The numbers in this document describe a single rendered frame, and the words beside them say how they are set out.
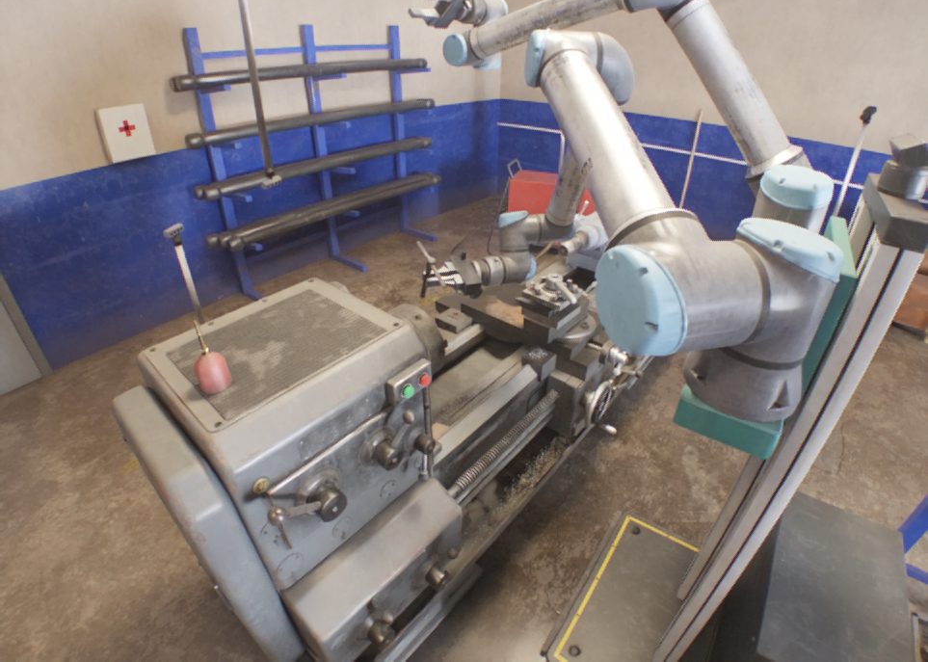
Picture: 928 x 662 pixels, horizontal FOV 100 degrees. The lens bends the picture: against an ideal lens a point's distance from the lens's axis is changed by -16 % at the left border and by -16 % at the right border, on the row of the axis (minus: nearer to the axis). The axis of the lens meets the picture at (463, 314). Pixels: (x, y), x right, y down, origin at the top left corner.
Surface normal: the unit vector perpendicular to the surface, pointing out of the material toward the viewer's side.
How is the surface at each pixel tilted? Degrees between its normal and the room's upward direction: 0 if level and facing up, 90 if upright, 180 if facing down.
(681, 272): 33
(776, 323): 96
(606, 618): 0
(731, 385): 70
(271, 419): 45
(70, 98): 90
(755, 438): 90
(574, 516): 0
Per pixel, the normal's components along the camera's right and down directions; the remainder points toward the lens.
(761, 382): -0.31, 0.17
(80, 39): 0.76, 0.33
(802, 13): -0.65, 0.40
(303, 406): 0.54, -0.37
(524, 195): -0.34, 0.48
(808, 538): 0.00, -0.86
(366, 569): 0.40, -0.55
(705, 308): 0.17, 0.26
